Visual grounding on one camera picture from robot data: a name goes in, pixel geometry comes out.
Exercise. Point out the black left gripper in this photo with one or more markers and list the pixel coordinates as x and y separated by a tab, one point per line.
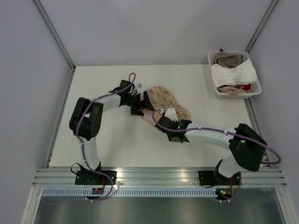
137	110

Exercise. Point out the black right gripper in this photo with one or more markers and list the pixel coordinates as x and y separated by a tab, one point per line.
169	138

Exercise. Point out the floral mesh laundry bag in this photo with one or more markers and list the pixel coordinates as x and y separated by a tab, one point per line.
162	98

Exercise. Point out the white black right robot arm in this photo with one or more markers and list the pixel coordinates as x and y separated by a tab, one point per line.
246	146

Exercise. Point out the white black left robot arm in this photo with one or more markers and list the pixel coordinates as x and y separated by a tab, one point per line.
86	118

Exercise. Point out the white plastic laundry basket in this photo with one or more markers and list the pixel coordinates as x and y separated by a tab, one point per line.
256	87

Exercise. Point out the white bra in basket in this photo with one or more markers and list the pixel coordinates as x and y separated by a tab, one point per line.
244	73

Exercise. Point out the pink red garments in basket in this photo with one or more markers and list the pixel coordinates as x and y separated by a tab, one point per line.
234	90

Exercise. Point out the grey garment in basket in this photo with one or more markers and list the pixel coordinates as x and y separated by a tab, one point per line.
228	60

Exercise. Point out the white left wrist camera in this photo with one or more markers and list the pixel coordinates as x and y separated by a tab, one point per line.
139	86

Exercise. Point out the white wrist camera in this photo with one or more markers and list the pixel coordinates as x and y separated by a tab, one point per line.
171	114
139	86

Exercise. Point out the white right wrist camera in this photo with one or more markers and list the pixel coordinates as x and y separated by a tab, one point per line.
171	114

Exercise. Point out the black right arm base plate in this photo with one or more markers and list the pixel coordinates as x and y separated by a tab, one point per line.
207	179

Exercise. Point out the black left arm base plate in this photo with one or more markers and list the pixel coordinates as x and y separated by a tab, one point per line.
87	177

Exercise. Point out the aluminium mounting rail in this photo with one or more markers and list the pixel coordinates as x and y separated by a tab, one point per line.
158	177

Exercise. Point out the white slotted cable duct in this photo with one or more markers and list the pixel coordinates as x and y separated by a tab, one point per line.
127	192

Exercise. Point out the left aluminium frame post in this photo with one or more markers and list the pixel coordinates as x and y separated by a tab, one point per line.
46	19

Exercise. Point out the aluminium frame post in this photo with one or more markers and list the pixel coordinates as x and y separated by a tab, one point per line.
262	24
46	19

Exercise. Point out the right aluminium frame post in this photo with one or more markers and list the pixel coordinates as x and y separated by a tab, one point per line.
262	24

